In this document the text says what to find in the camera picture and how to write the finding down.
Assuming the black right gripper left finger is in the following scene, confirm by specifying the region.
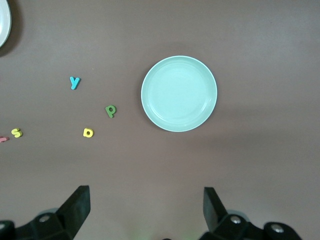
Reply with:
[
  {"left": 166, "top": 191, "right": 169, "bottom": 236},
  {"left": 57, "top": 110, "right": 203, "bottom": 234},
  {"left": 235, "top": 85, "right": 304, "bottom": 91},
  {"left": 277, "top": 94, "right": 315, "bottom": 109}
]
[{"left": 0, "top": 185, "right": 91, "bottom": 240}]

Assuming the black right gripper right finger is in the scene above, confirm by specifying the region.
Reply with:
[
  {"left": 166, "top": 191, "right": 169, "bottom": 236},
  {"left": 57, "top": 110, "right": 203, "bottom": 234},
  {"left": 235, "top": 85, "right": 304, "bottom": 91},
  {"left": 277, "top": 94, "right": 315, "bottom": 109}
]
[{"left": 199, "top": 187, "right": 303, "bottom": 240}]

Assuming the green foam letter p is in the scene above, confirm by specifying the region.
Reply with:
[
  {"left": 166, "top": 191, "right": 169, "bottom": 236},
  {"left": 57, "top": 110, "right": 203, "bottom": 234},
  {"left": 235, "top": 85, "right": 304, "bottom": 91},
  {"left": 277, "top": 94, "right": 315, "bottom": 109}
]
[{"left": 104, "top": 104, "right": 117, "bottom": 119}]

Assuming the teal foam letter y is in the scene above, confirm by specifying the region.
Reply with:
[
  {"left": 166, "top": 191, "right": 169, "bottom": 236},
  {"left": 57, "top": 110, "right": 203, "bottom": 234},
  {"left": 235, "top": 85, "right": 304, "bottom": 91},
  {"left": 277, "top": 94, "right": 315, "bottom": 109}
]
[{"left": 69, "top": 76, "right": 81, "bottom": 91}]

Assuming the brown table cover sheet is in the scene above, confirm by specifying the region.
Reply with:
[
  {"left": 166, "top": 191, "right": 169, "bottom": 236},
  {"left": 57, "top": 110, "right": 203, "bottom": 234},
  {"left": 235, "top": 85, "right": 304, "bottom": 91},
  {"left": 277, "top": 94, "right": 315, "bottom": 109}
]
[{"left": 0, "top": 0, "right": 320, "bottom": 240}]

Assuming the mint green plate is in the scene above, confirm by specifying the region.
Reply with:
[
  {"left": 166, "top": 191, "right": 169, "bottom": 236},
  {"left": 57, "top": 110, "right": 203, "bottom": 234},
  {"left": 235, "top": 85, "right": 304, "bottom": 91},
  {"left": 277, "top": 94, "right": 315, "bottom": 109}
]
[{"left": 140, "top": 55, "right": 218, "bottom": 133}]

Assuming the cream white plate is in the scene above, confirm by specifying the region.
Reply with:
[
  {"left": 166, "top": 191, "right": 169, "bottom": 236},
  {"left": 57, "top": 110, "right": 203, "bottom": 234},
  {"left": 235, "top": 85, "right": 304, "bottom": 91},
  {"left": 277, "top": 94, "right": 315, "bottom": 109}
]
[{"left": 0, "top": 0, "right": 13, "bottom": 49}]

